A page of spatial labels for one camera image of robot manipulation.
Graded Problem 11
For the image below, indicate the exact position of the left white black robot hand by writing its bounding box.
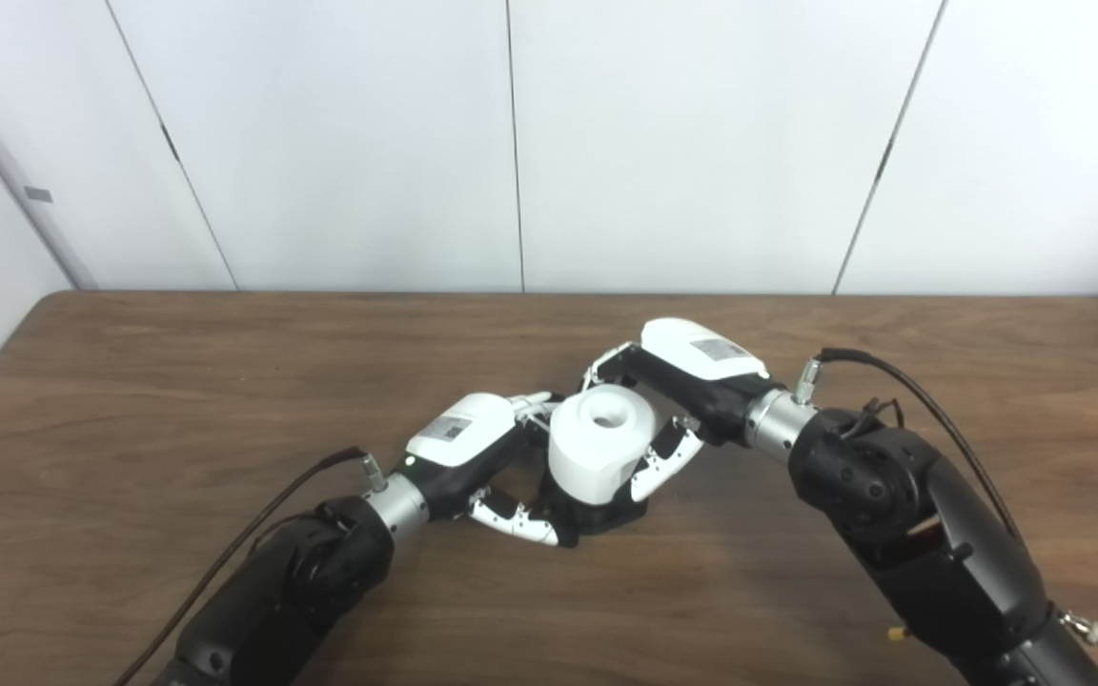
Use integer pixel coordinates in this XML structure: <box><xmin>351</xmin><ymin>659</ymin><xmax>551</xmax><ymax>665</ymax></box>
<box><xmin>401</xmin><ymin>389</ymin><xmax>569</xmax><ymax>547</ymax></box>

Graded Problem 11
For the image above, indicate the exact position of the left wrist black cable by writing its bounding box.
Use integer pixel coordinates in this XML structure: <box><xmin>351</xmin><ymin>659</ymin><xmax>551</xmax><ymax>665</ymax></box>
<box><xmin>111</xmin><ymin>446</ymin><xmax>388</xmax><ymax>686</ymax></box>

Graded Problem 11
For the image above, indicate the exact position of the black flanged holder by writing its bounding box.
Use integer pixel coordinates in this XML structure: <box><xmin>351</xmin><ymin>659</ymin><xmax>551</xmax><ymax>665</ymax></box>
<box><xmin>530</xmin><ymin>476</ymin><xmax>650</xmax><ymax>549</ymax></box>

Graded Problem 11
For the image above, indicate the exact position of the round white plastic piece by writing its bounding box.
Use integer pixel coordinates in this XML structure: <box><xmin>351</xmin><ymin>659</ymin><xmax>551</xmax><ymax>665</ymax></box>
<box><xmin>548</xmin><ymin>384</ymin><xmax>657</xmax><ymax>508</ymax></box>

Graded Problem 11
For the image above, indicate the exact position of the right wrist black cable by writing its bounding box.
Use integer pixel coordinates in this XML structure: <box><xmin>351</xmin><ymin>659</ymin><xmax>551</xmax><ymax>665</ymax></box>
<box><xmin>792</xmin><ymin>348</ymin><xmax>1027</xmax><ymax>544</ymax></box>

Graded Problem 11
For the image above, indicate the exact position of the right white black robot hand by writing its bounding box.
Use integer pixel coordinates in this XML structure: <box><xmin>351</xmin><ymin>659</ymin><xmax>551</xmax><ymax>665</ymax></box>
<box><xmin>579</xmin><ymin>317</ymin><xmax>788</xmax><ymax>504</ymax></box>

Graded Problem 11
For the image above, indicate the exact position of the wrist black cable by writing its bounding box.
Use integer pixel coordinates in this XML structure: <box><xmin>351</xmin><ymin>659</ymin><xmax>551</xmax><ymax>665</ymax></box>
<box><xmin>792</xmin><ymin>348</ymin><xmax>1027</xmax><ymax>544</ymax></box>
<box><xmin>111</xmin><ymin>446</ymin><xmax>388</xmax><ymax>686</ymax></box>

